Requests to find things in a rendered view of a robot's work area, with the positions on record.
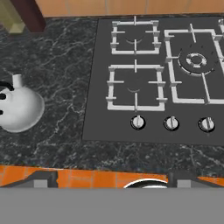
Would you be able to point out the pale yellow-green block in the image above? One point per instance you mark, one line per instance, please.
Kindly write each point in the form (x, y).
(11, 17)

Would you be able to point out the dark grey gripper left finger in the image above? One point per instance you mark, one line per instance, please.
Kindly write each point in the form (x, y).
(44, 180)

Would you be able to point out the white and black hob knob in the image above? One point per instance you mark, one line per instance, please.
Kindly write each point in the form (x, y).
(171, 123)
(206, 124)
(137, 122)

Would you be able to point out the small white burner grate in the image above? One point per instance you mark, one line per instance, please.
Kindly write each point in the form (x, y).
(136, 88)
(135, 37)

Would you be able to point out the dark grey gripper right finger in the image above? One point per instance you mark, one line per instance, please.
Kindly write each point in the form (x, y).
(182, 179)

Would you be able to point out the large white burner grate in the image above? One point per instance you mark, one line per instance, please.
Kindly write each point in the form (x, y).
(196, 64)

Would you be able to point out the dark grey hob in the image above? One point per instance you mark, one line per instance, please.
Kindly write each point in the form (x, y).
(159, 84)

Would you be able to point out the dark brown wooden post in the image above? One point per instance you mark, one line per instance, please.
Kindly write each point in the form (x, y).
(30, 14)

